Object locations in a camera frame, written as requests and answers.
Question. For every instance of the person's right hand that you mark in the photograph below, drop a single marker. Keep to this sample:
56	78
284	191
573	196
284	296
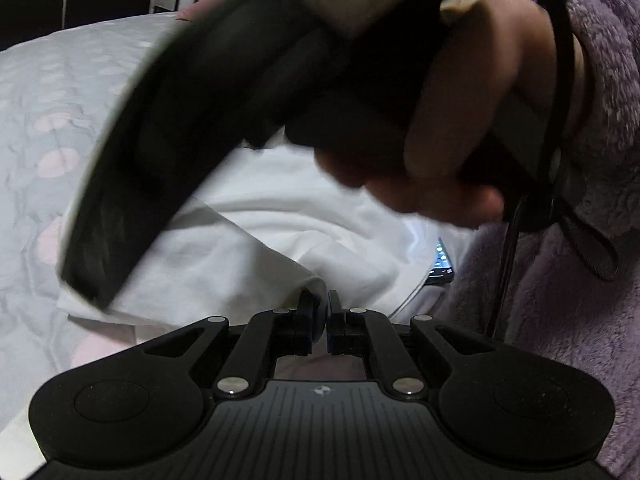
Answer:
498	67

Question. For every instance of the purple fleece sleeve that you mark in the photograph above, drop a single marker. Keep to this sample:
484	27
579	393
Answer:
555	307

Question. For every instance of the smartphone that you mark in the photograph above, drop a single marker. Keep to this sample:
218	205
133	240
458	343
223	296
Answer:
442	270

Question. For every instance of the pink pillow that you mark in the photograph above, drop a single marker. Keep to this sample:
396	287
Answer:
198	9

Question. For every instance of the white t-shirt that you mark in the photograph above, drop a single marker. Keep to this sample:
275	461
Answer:
264	225

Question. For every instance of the grey pink-dotted bed cover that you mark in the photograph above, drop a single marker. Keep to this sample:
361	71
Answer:
56	92

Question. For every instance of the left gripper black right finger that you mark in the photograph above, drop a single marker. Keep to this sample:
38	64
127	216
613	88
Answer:
408	361

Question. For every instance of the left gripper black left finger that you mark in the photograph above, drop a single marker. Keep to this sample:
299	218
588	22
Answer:
234	361

